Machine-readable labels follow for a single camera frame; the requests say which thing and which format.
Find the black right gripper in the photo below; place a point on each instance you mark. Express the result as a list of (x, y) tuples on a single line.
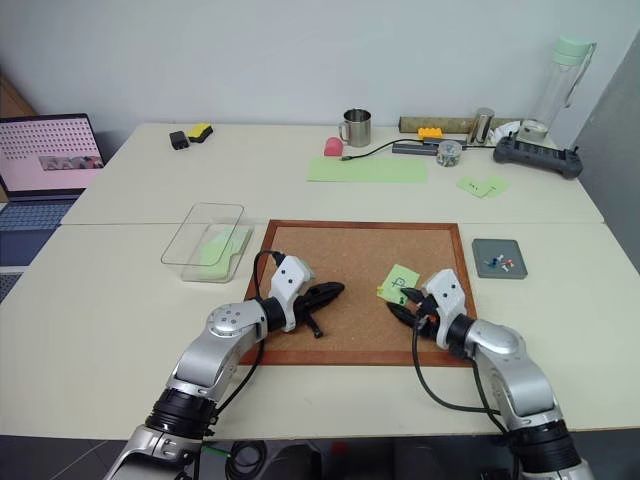
[(427, 315)]

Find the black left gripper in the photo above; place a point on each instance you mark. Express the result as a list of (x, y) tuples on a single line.
[(311, 315)]

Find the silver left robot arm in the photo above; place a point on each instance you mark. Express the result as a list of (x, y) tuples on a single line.
[(220, 360)]

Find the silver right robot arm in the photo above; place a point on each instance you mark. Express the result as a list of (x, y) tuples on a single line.
[(515, 380)]

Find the green note with drawing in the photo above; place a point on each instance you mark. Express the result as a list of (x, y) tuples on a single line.
[(397, 280)]

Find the grey square tray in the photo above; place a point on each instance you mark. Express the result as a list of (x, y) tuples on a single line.
[(500, 250)]

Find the green sticky note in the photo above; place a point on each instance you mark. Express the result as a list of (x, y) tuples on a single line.
[(495, 189), (472, 185)]

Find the clear plastic box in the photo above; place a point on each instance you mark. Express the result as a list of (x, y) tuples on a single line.
[(200, 240)]

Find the clear jar of pushpins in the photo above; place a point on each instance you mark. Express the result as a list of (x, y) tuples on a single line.
[(448, 155)]

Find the small black box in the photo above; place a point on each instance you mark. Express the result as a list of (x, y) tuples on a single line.
[(179, 140)]

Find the brown cardboard box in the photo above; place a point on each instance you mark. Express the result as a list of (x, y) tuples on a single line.
[(15, 97)]

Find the wood framed cork board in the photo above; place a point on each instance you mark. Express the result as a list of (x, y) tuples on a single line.
[(350, 255)]

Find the stack of green notes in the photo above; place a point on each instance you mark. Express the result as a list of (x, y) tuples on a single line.
[(222, 250)]

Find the long green paper sheet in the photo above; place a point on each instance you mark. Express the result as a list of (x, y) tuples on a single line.
[(367, 170)]

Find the pink rounded block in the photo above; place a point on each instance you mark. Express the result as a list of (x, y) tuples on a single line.
[(334, 148)]

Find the grey usb hub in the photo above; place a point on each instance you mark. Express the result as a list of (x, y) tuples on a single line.
[(415, 148)]

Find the stainless steel mug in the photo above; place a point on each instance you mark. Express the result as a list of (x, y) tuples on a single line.
[(358, 130)]

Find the yellow toy brick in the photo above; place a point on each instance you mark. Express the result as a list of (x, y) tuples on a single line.
[(430, 133)]

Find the long brown cork roll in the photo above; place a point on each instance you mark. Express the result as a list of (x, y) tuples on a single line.
[(440, 124)]

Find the shiny metal cylinder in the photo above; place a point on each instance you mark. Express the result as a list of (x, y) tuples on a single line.
[(481, 127)]

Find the white crumpled object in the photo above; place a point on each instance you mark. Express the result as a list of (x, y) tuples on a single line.
[(502, 132)]

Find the dark grey remote controller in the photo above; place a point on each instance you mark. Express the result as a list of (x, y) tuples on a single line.
[(540, 155)]

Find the yellow and black eraser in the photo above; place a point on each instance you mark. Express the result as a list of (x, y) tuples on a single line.
[(200, 132)]

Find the roll of tape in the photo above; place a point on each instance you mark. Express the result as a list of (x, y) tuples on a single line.
[(531, 131)]

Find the grey partition panel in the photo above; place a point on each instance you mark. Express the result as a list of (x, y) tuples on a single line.
[(615, 165)]

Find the clear bottle with green lid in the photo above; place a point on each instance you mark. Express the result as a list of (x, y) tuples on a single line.
[(560, 85)]

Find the open laptop with pink screen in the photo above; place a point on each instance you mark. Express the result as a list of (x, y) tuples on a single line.
[(45, 165)]

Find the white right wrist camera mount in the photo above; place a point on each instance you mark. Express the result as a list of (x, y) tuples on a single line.
[(447, 295)]

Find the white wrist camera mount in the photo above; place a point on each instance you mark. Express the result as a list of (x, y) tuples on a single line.
[(287, 280), (447, 295)]

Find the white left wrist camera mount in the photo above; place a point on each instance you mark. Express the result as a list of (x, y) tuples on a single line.
[(287, 280)]

